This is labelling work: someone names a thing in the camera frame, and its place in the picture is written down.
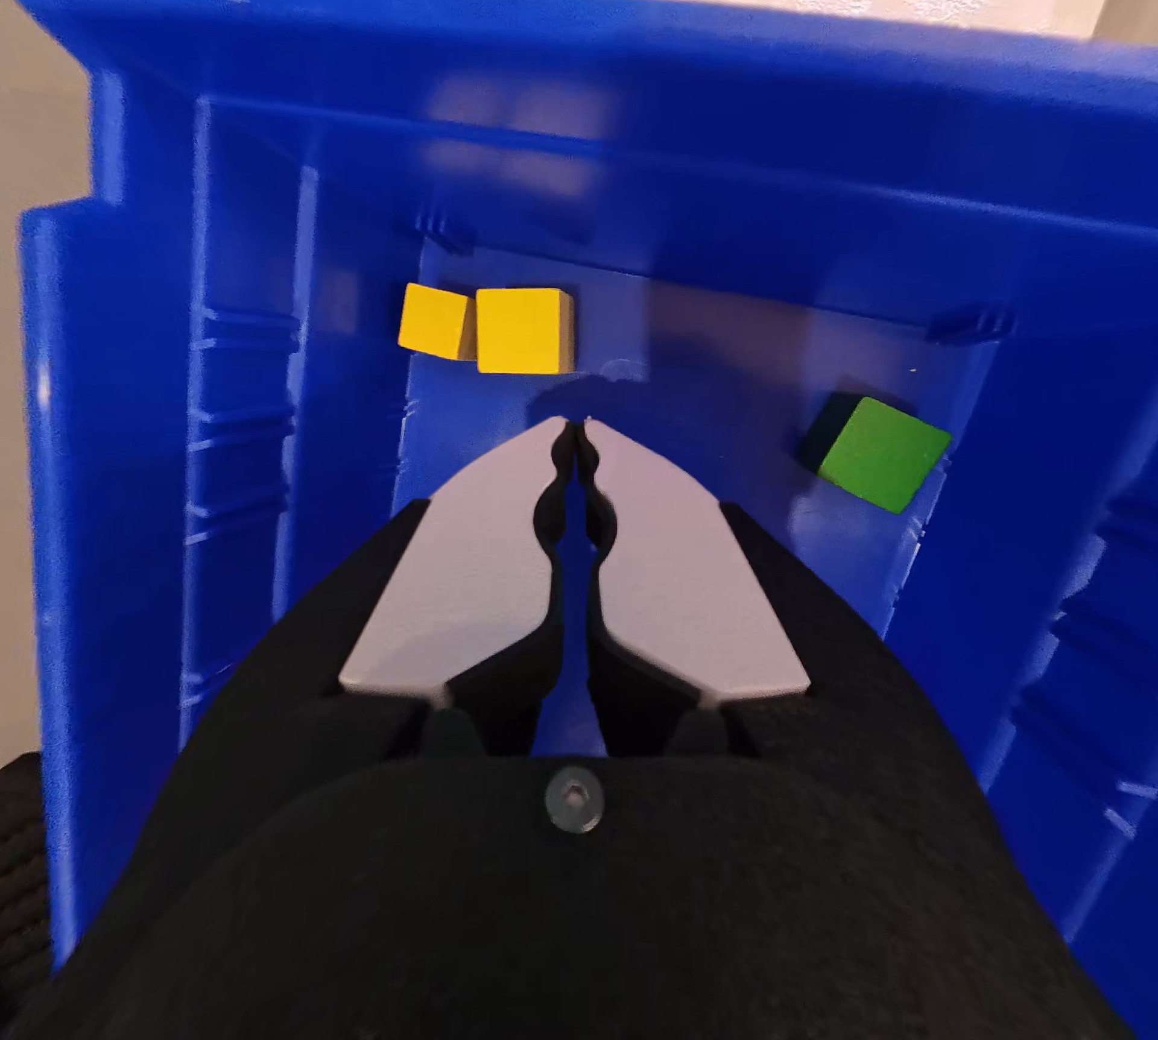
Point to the yellow wooden cube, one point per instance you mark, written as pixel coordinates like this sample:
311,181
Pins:
520,332
435,321

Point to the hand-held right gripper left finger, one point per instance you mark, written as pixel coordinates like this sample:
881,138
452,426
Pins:
443,598

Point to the green wooden cube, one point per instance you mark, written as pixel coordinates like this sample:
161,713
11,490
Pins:
882,454

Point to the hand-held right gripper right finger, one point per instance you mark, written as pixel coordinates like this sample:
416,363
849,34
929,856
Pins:
697,598

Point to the blue plastic bin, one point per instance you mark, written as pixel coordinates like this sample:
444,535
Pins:
634,109

